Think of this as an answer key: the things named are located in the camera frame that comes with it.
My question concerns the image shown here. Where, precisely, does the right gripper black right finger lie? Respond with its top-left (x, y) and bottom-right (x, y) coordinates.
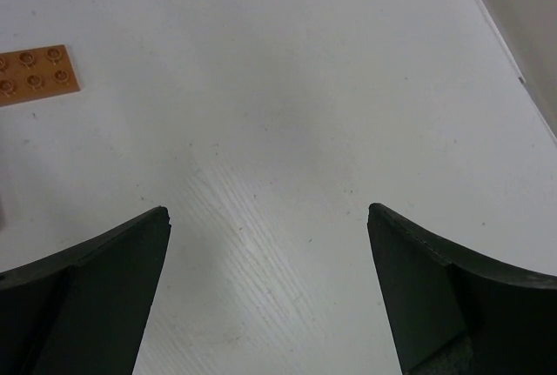
top-left (367, 203), bottom-right (556, 374)

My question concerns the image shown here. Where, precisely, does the orange lego brick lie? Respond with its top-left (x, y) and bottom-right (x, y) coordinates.
top-left (0, 44), bottom-right (80, 107)

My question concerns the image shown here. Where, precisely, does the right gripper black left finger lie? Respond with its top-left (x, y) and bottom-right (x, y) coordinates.
top-left (1, 206), bottom-right (171, 374)

